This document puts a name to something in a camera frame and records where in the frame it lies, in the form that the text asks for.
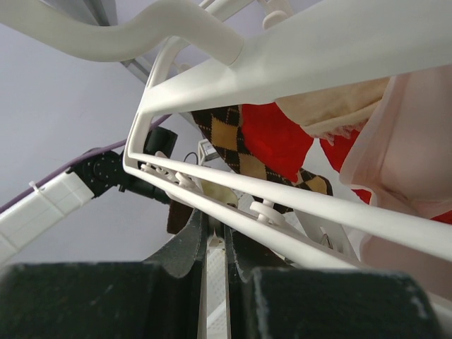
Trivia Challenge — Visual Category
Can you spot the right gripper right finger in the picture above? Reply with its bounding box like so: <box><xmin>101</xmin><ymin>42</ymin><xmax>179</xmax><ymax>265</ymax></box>
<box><xmin>224</xmin><ymin>227</ymin><xmax>444</xmax><ymax>338</ymax></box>

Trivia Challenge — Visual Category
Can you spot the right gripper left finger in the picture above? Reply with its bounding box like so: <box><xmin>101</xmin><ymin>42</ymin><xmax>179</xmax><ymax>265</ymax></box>
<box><xmin>1</xmin><ymin>210</ymin><xmax>207</xmax><ymax>338</ymax></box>

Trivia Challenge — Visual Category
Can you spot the pale green sock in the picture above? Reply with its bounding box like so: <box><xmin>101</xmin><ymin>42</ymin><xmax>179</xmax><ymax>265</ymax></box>
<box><xmin>201</xmin><ymin>179</ymin><xmax>239</xmax><ymax>208</ymax></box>

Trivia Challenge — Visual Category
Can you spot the white clip sock hanger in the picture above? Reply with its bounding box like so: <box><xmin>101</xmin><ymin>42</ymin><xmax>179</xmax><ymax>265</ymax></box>
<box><xmin>1</xmin><ymin>1</ymin><xmax>451</xmax><ymax>268</ymax></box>

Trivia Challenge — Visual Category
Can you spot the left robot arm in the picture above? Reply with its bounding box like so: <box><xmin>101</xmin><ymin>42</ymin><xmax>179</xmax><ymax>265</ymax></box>
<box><xmin>1</xmin><ymin>141</ymin><xmax>170</xmax><ymax>263</ymax></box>

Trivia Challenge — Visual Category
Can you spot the red sock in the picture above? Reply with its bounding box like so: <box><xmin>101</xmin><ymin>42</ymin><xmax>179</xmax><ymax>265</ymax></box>
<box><xmin>319</xmin><ymin>130</ymin><xmax>451</xmax><ymax>225</ymax></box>
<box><xmin>242</xmin><ymin>103</ymin><xmax>314</xmax><ymax>183</ymax></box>

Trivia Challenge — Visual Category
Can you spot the brown checkered sock left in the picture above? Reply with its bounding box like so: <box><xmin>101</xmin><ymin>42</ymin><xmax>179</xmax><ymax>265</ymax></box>
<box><xmin>191</xmin><ymin>105</ymin><xmax>333</xmax><ymax>196</ymax></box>

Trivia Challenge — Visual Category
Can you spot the pink mesh garment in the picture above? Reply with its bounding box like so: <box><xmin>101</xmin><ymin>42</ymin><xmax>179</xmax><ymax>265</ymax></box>
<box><xmin>275</xmin><ymin>66</ymin><xmax>452</xmax><ymax>297</ymax></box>

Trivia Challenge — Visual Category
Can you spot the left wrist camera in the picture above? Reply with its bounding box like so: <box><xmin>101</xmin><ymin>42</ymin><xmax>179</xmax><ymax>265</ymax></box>
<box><xmin>197</xmin><ymin>139</ymin><xmax>220</xmax><ymax>165</ymax></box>

